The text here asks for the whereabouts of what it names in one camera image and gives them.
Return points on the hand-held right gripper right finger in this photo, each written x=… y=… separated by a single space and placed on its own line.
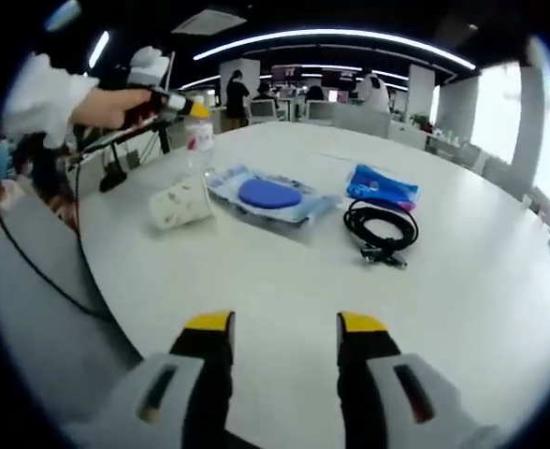
x=364 y=388

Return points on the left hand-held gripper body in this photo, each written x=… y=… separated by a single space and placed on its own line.
x=149 y=65

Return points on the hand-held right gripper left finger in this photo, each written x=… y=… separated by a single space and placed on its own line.
x=205 y=388

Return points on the clear water bottle red label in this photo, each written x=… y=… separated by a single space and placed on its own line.
x=199 y=140

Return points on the white paper cup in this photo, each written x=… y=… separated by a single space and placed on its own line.
x=181 y=206

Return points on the blue pad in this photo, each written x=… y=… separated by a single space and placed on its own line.
x=268 y=194

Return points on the blue plastic packet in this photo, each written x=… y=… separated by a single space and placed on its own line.
x=378 y=187

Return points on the person's left hand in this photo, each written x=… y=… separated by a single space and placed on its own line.
x=106 y=107

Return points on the short ceiling light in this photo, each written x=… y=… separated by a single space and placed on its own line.
x=98 y=49
x=62 y=14

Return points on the ceiling air vent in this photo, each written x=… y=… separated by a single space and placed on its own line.
x=209 y=19

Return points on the white mesh office chair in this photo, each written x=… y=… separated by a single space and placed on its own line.
x=265 y=113
x=324 y=112

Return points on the computer monitor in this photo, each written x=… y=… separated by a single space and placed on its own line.
x=286 y=76

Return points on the white table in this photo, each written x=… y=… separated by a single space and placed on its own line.
x=279 y=271

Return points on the long curved ceiling light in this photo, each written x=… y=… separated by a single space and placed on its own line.
x=331 y=33

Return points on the potted plant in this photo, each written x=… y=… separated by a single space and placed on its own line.
x=421 y=121

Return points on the white office desks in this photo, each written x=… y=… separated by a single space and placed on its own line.
x=457 y=154

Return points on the narrow window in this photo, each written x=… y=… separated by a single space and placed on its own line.
x=495 y=112

